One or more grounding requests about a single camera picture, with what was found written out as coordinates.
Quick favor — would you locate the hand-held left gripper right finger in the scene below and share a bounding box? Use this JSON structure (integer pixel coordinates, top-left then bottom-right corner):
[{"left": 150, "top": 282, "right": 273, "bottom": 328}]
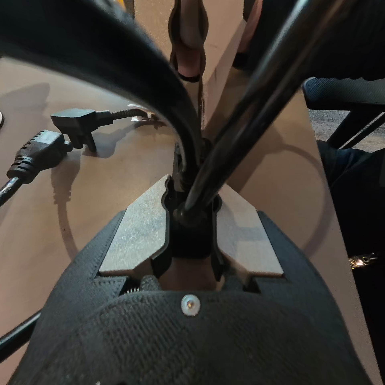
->
[{"left": 211, "top": 183, "right": 285, "bottom": 277}]

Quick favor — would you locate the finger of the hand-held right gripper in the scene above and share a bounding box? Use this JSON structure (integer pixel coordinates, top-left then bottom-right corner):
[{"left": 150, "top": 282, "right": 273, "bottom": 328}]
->
[
  {"left": 168, "top": 0, "right": 184, "bottom": 79},
  {"left": 195, "top": 0, "right": 209, "bottom": 82}
]

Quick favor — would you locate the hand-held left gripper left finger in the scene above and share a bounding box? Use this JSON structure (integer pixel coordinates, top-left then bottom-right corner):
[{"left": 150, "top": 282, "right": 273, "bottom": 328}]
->
[{"left": 98, "top": 174, "right": 175, "bottom": 277}]

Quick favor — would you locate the glossy black power cable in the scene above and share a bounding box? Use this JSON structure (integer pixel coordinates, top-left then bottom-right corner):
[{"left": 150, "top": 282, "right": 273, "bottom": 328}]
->
[{"left": 176, "top": 0, "right": 358, "bottom": 226}]

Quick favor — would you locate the thick matte black power cable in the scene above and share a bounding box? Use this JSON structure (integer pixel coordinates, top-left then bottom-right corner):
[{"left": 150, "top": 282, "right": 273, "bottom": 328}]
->
[{"left": 0, "top": 0, "right": 205, "bottom": 181}]

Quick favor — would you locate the person's right forearm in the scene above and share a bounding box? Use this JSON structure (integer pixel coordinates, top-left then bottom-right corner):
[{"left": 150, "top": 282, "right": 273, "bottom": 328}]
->
[{"left": 244, "top": 0, "right": 263, "bottom": 52}]

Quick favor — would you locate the black ribbed power connector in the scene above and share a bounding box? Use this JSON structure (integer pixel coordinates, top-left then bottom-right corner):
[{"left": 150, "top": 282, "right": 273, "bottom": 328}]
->
[{"left": 7, "top": 129, "right": 73, "bottom": 184}]

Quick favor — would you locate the black three-pin plug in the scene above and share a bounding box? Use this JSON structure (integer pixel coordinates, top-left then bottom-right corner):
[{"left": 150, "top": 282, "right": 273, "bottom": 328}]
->
[{"left": 50, "top": 108, "right": 100, "bottom": 152}]

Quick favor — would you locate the person's dark trouser leg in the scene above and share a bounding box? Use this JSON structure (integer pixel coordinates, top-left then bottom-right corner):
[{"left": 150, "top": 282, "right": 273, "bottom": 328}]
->
[{"left": 317, "top": 140, "right": 385, "bottom": 385}]

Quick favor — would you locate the person's black shirt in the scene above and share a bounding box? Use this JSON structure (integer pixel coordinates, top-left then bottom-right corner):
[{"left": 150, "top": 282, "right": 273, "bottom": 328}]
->
[{"left": 233, "top": 0, "right": 385, "bottom": 82}]

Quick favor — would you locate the black office chair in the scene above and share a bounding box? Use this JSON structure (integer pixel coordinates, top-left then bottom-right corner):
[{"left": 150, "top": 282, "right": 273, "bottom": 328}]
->
[{"left": 302, "top": 77, "right": 385, "bottom": 149}]

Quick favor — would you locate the grey braided cable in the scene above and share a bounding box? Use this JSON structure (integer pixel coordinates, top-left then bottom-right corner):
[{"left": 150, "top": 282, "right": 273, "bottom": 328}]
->
[{"left": 96, "top": 109, "right": 157, "bottom": 124}]

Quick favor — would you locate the metal keychain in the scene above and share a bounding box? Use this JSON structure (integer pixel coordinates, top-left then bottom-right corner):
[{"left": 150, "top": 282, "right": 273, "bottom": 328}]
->
[{"left": 348, "top": 253, "right": 380, "bottom": 269}]

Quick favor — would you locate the black connector cable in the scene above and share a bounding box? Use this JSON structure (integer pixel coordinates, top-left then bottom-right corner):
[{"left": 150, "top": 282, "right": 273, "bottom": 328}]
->
[{"left": 0, "top": 177, "right": 23, "bottom": 208}]

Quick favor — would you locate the thin black cable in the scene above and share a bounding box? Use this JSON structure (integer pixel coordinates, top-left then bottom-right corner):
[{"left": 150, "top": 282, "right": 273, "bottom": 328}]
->
[{"left": 0, "top": 311, "right": 43, "bottom": 363}]

